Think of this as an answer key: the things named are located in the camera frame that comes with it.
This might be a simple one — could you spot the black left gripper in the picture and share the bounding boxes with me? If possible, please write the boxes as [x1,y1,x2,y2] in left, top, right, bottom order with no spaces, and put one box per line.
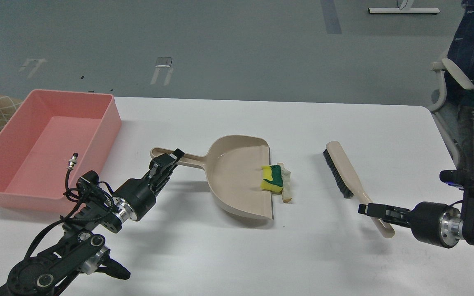
[112,149,185,221]

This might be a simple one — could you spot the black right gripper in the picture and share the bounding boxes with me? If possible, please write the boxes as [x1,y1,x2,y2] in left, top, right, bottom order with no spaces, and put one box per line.
[358,202,464,249]

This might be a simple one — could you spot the beige hand brush black bristles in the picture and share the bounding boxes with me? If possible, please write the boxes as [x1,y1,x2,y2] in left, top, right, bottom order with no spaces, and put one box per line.
[323,141,396,239]

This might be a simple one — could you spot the beige plastic dustpan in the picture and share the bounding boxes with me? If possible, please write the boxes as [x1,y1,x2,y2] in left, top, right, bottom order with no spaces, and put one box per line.
[150,135,275,220]

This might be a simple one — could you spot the yellow green sponge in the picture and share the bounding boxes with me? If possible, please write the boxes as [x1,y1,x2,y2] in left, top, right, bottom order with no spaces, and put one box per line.
[260,165,283,193]

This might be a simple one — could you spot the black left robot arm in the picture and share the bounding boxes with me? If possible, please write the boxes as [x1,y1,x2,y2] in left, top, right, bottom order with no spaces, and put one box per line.
[0,149,184,296]

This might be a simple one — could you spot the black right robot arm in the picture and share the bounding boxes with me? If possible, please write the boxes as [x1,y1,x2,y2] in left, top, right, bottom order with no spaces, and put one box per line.
[358,170,474,249]

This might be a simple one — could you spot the pink plastic bin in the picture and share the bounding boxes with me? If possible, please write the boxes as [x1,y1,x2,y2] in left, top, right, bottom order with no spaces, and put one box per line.
[0,90,122,214]

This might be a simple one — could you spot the white desk foot bar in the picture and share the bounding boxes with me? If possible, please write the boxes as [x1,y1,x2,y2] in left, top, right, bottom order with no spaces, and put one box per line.
[367,0,440,15]

